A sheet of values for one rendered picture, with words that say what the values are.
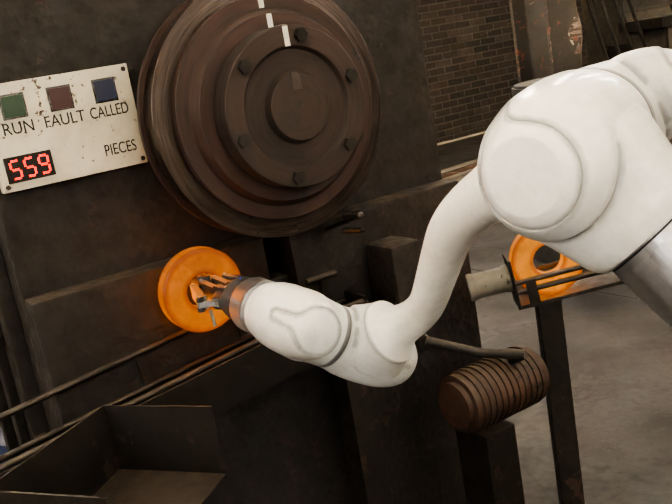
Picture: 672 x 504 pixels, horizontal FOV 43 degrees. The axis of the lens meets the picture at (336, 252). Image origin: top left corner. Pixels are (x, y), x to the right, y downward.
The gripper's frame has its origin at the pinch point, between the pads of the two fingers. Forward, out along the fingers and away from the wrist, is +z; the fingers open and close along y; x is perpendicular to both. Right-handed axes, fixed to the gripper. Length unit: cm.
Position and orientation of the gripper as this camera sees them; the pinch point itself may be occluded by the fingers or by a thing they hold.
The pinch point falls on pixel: (199, 280)
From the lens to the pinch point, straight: 156.7
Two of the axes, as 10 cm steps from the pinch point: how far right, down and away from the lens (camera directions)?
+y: 8.2, -2.7, 5.0
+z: -5.5, -1.5, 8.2
